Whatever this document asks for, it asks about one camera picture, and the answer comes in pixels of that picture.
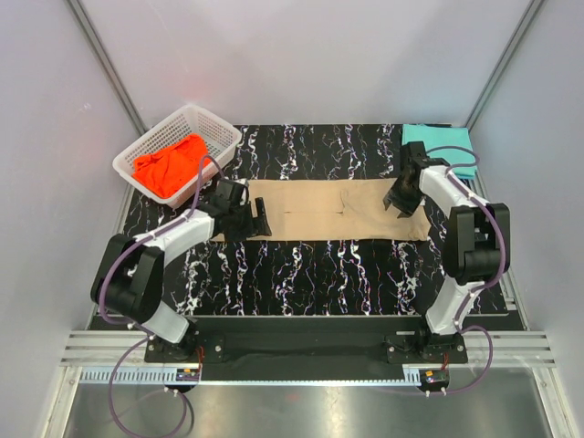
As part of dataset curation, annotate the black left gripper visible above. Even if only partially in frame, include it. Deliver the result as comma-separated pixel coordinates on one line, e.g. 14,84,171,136
224,198,270,243

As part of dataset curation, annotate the beige t shirt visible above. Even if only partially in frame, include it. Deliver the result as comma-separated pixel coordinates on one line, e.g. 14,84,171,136
210,179,433,243

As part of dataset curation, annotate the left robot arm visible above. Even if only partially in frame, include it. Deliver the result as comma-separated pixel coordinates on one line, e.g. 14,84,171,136
90,178,272,361

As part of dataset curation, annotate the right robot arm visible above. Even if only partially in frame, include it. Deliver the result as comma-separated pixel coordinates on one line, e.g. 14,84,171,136
383,141,510,364

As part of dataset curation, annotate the folded teal t shirt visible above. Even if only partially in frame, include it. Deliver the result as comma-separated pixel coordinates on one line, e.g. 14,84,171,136
401,124,477,180

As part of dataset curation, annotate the orange t shirt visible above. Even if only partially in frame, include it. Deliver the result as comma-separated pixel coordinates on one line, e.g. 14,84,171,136
132,134,209,199

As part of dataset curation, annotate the white plastic laundry basket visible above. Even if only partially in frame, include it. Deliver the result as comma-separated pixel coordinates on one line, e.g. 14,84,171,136
112,104,243,209

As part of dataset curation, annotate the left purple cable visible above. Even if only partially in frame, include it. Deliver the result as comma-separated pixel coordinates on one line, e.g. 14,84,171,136
98,154,224,434

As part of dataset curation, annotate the white slotted cable duct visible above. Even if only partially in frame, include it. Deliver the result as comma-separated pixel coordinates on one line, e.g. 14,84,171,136
80,366,421,387

